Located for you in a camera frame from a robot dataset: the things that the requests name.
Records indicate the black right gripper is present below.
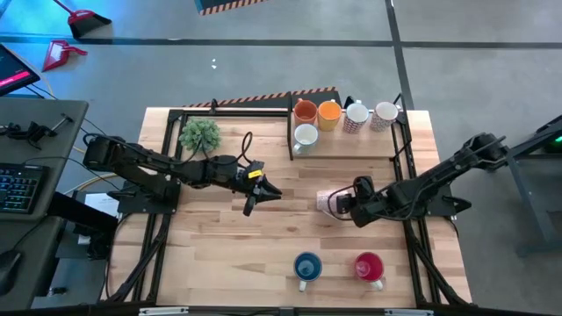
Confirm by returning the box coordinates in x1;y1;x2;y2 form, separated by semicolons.
335;194;383;228

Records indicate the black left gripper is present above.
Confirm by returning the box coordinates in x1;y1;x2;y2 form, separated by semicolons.
234;161;284;218

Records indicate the blue and white mug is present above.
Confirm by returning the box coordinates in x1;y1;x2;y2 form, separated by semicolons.
292;251;324;293

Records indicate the green patterned mug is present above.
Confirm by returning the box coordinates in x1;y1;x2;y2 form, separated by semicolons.
292;123;320;155

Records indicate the red white diamond pattern mug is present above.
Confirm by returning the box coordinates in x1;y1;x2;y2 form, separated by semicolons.
342;99;371;134

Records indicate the yellow mug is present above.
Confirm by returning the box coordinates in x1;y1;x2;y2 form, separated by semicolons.
317;100;342;132

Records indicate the grey white diamond pattern mug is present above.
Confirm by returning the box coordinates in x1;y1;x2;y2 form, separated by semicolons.
369;101;400;133

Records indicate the potted green plant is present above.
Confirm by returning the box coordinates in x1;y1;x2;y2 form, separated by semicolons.
178;117;222;154

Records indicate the black orange striped ramp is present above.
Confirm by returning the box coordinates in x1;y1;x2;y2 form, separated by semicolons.
182;86;342;110

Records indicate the white paper sheet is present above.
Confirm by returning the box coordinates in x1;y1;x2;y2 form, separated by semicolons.
83;191;120;219

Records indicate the black desk stand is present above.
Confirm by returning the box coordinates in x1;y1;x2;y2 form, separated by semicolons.
46;190;119;260

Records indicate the dark grey metal table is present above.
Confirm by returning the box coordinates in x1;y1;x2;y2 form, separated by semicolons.
482;113;562;258

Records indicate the black orange striped panel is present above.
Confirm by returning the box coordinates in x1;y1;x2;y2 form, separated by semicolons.
194;0;271;18

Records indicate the black clamp tool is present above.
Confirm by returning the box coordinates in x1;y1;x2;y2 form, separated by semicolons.
0;112;76;142

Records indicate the backlit keyboard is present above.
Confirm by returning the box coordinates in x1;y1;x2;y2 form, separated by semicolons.
0;162;50;216

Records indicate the grey desk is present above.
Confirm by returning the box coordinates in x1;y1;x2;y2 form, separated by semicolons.
0;97;91;311

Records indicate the black computer mouse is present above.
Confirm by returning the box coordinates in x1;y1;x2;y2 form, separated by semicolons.
0;249;23;296

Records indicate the tilted computer monitor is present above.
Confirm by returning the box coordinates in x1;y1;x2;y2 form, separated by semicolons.
0;42;41;97

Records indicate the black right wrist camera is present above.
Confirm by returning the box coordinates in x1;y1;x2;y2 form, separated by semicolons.
353;175;377;198

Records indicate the wooden shelf with black frame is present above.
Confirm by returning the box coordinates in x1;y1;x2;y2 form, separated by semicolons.
287;90;407;162

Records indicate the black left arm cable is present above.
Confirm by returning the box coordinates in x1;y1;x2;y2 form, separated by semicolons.
239;130;255;166

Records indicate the black aluminium rig frame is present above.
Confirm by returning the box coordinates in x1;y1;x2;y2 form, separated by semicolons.
101;107;473;316

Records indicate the silver aluminium bracket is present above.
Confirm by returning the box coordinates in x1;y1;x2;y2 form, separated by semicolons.
138;306;190;316
384;308;436;316

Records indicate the yellow cable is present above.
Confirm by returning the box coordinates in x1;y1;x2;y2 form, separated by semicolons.
63;173;118;197

